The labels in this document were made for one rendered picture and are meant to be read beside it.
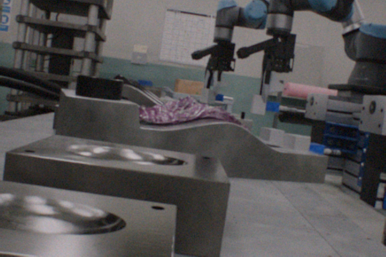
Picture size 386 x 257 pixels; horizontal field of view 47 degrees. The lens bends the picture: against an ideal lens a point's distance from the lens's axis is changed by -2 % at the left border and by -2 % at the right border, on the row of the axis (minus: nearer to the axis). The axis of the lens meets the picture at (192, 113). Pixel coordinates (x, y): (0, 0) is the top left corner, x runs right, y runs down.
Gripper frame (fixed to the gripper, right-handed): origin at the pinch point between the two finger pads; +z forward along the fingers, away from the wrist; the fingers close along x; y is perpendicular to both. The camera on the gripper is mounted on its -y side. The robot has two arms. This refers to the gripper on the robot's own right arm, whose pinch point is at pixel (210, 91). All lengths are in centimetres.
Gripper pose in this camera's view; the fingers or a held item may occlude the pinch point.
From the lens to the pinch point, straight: 174.5
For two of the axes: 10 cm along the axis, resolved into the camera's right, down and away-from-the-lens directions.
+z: -1.4, 9.9, 0.5
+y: 8.6, 1.0, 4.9
